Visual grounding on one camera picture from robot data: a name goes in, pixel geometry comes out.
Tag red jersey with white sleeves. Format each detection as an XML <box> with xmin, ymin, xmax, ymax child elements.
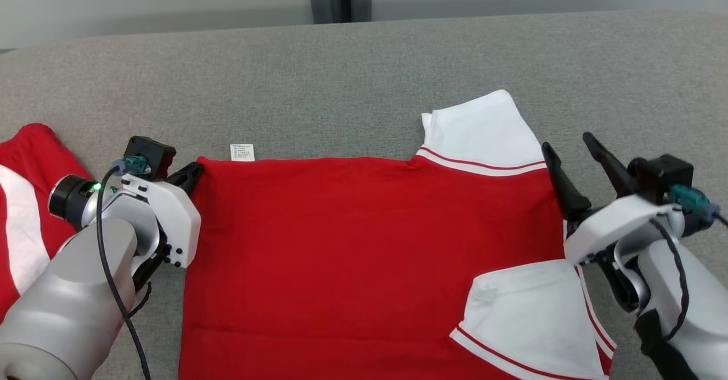
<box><xmin>178</xmin><ymin>89</ymin><xmax>618</xmax><ymax>380</ymax></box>

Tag camera cable teal plug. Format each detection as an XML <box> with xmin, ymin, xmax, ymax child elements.
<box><xmin>670</xmin><ymin>185</ymin><xmax>728</xmax><ymax>225</ymax></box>
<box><xmin>97</xmin><ymin>155</ymin><xmax>152</xmax><ymax>380</ymax></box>

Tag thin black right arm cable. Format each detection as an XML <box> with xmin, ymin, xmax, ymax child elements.
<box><xmin>648</xmin><ymin>218</ymin><xmax>690</xmax><ymax>344</ymax></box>

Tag left camera cable teal plug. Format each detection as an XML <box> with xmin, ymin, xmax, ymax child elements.
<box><xmin>97</xmin><ymin>155</ymin><xmax>152</xmax><ymax>380</ymax></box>

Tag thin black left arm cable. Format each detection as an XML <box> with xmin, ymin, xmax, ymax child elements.
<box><xmin>128</xmin><ymin>280</ymin><xmax>153</xmax><ymax>318</ymax></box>

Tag red shorts with white stripe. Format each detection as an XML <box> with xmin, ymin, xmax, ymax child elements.
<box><xmin>0</xmin><ymin>123</ymin><xmax>92</xmax><ymax>324</ymax></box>

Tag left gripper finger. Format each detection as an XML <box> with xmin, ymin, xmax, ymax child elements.
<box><xmin>165</xmin><ymin>162</ymin><xmax>205</xmax><ymax>195</ymax></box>

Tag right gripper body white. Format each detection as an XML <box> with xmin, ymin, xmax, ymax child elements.
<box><xmin>563</xmin><ymin>194</ymin><xmax>686</xmax><ymax>315</ymax></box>

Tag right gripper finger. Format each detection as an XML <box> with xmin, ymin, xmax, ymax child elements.
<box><xmin>541</xmin><ymin>141</ymin><xmax>593</xmax><ymax>220</ymax></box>
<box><xmin>582</xmin><ymin>132</ymin><xmax>637</xmax><ymax>198</ymax></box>

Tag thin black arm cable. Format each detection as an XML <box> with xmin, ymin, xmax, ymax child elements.
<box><xmin>648</xmin><ymin>218</ymin><xmax>690</xmax><ymax>344</ymax></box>
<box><xmin>128</xmin><ymin>280</ymin><xmax>153</xmax><ymax>318</ymax></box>

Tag right camera cable teal plug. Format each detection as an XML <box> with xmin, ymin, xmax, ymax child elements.
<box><xmin>670</xmin><ymin>185</ymin><xmax>728</xmax><ymax>225</ymax></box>

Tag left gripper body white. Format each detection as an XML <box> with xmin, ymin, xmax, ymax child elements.
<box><xmin>117</xmin><ymin>172</ymin><xmax>202</xmax><ymax>293</ymax></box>

